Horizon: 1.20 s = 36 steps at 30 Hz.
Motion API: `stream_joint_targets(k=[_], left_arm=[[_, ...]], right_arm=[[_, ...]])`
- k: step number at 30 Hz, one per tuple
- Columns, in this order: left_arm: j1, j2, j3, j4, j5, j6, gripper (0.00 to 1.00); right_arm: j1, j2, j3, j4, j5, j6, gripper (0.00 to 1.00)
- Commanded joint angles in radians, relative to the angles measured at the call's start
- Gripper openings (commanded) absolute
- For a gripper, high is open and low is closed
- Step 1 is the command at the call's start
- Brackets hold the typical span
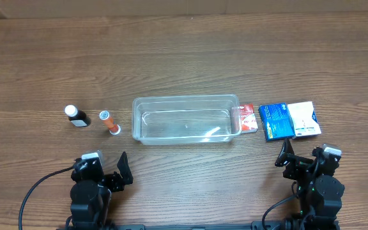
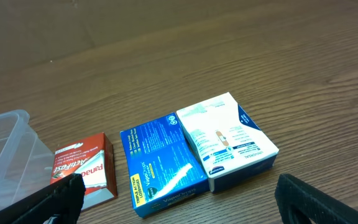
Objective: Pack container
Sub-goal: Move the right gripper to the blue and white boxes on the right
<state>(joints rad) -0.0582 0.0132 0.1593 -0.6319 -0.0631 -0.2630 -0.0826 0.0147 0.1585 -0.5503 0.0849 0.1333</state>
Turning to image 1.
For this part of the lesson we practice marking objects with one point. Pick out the dark bottle white cap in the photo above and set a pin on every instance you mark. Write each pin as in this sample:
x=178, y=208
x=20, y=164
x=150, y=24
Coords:
x=77, y=117

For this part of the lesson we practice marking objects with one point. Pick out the orange tablet tube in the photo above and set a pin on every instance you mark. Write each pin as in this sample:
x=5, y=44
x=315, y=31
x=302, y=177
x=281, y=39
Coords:
x=107, y=119

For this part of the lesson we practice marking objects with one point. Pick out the clear plastic container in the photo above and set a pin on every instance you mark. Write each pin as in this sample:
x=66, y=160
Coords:
x=191, y=119

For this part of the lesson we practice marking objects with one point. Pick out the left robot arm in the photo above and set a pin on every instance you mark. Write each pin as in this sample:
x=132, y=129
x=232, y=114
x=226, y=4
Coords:
x=93, y=189

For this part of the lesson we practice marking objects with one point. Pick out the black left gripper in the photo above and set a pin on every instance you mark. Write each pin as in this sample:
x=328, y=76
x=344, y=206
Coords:
x=121, y=181

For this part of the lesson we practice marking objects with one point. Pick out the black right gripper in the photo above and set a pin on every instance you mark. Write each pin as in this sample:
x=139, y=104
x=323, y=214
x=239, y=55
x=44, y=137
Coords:
x=294, y=166

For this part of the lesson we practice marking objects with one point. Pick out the red medicine box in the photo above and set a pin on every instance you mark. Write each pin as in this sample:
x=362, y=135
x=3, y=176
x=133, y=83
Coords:
x=248, y=118

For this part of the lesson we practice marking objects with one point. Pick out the white medicine box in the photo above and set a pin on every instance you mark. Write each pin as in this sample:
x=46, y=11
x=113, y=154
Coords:
x=303, y=119

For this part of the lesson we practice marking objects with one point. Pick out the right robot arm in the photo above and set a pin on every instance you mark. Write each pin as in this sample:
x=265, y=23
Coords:
x=317, y=191

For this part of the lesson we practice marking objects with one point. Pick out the blue medicine box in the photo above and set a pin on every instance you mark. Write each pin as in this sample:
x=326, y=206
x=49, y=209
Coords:
x=276, y=121

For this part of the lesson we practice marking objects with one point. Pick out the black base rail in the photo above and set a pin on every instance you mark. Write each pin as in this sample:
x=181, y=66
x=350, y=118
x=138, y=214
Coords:
x=255, y=225

